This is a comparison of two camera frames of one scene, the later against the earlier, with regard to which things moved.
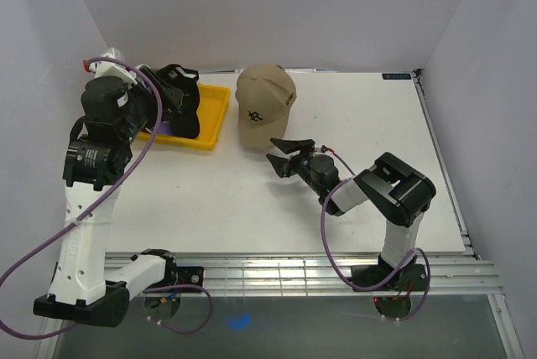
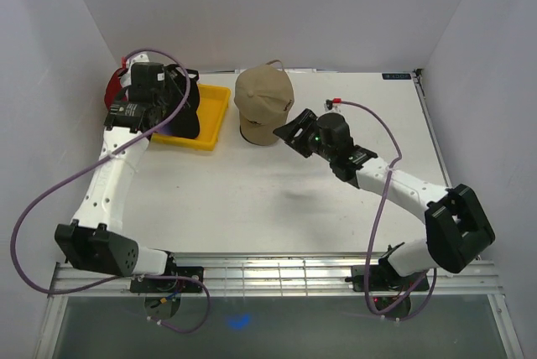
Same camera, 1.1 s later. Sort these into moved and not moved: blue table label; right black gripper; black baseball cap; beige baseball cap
Moved: right black gripper
Not moved: black baseball cap; beige baseball cap; blue table label
